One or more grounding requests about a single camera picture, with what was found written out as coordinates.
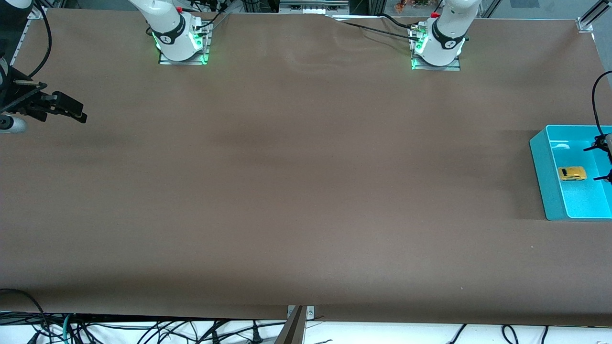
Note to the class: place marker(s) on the teal plastic storage bin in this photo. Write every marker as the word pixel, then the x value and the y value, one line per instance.
pixel 581 203

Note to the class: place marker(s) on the small orange object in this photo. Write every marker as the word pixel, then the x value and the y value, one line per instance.
pixel 399 5

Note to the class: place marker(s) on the brown metal beam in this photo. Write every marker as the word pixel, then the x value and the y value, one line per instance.
pixel 292 332

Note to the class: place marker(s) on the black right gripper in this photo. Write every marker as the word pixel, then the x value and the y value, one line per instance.
pixel 20 97

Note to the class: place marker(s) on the white electrical box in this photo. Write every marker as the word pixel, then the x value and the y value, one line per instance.
pixel 313 5

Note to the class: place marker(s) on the yellow toy beetle car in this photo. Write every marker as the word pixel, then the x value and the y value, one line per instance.
pixel 572 174

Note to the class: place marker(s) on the silver table edge bracket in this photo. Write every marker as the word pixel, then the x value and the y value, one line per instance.
pixel 310 313

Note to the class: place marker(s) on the grey metal frame rail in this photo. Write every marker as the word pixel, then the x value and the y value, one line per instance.
pixel 21 40

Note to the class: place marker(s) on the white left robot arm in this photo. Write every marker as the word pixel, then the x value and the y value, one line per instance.
pixel 447 33

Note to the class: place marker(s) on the silver corner bracket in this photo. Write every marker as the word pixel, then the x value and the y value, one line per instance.
pixel 585 26

